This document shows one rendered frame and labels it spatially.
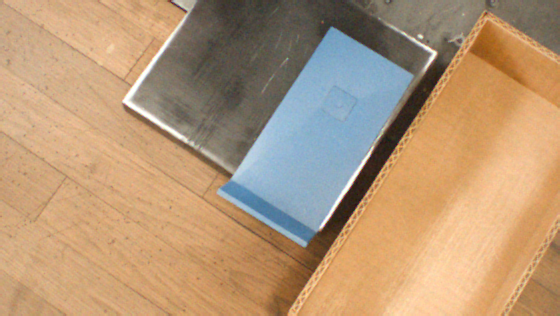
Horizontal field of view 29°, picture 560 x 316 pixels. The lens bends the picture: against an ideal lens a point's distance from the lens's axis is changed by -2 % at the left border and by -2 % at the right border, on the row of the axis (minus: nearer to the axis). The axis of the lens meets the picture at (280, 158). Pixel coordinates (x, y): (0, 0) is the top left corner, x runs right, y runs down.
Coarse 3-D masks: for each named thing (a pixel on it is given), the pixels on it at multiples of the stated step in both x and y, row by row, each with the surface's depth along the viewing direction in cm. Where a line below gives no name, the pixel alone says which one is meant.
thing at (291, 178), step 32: (320, 64) 79; (352, 64) 79; (384, 64) 79; (288, 96) 78; (320, 96) 79; (352, 96) 79; (384, 96) 79; (288, 128) 78; (320, 128) 78; (352, 128) 78; (256, 160) 77; (288, 160) 77; (320, 160) 77; (352, 160) 77; (224, 192) 74; (256, 192) 77; (288, 192) 77; (320, 192) 77; (288, 224) 75; (320, 224) 76
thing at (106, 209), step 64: (0, 0) 82; (64, 0) 82; (128, 0) 82; (0, 64) 81; (64, 64) 81; (128, 64) 81; (0, 128) 80; (64, 128) 80; (128, 128) 80; (0, 192) 78; (64, 192) 79; (128, 192) 79; (192, 192) 79; (0, 256) 77; (64, 256) 77; (128, 256) 78; (192, 256) 78; (256, 256) 78; (320, 256) 78
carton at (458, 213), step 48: (480, 48) 80; (528, 48) 76; (432, 96) 74; (480, 96) 81; (528, 96) 81; (432, 144) 80; (480, 144) 80; (528, 144) 80; (384, 192) 79; (432, 192) 79; (480, 192) 79; (528, 192) 79; (336, 240) 71; (384, 240) 78; (432, 240) 78; (480, 240) 78; (528, 240) 78; (336, 288) 77; (384, 288) 77; (432, 288) 77; (480, 288) 77
